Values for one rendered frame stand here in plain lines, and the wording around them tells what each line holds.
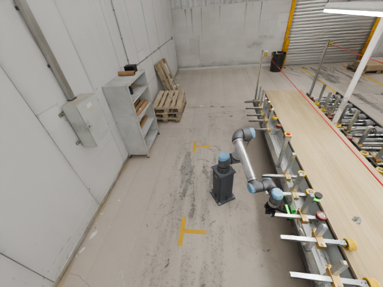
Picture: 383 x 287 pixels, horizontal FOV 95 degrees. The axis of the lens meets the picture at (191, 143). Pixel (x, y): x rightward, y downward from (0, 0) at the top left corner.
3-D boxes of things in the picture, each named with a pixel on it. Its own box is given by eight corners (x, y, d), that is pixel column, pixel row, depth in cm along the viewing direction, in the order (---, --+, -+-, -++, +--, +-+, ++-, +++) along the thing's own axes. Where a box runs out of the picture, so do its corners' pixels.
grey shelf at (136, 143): (129, 157, 379) (101, 86, 284) (142, 133, 449) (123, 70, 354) (149, 158, 373) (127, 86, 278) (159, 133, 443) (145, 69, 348)
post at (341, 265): (315, 287, 137) (343, 265, 107) (313, 282, 139) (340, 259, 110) (320, 288, 136) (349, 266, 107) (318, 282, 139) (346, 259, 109)
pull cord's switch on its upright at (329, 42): (308, 101, 369) (329, 40, 302) (306, 97, 381) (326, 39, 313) (313, 100, 368) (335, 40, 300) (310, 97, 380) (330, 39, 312)
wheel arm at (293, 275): (289, 278, 121) (291, 277, 119) (288, 272, 124) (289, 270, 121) (373, 288, 113) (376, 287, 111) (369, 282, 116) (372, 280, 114)
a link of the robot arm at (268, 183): (260, 177, 158) (266, 189, 149) (272, 175, 159) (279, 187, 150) (258, 184, 164) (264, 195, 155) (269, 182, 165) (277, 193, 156)
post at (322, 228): (302, 253, 158) (323, 227, 128) (301, 249, 160) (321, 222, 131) (306, 254, 157) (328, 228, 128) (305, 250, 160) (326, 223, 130)
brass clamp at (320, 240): (316, 249, 134) (318, 246, 131) (309, 230, 145) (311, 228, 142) (325, 249, 134) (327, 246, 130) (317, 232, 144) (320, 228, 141)
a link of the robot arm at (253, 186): (229, 128, 184) (252, 192, 149) (241, 126, 184) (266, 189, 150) (227, 134, 193) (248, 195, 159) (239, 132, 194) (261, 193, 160)
